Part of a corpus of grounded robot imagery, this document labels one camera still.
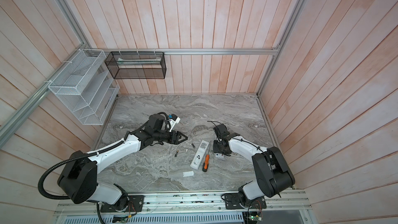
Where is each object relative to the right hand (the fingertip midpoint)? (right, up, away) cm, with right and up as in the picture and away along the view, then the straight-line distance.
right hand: (218, 148), depth 92 cm
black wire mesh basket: (-54, +54, +12) cm, 78 cm away
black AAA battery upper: (-15, +1, +1) cm, 15 cm away
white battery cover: (-18, -12, -9) cm, 23 cm away
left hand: (-20, +7, -12) cm, 24 cm away
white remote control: (-11, -3, -4) cm, 13 cm away
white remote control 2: (0, -3, -4) cm, 5 cm away
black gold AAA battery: (-25, -2, -2) cm, 25 cm away
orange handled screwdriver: (-8, -7, -8) cm, 14 cm away
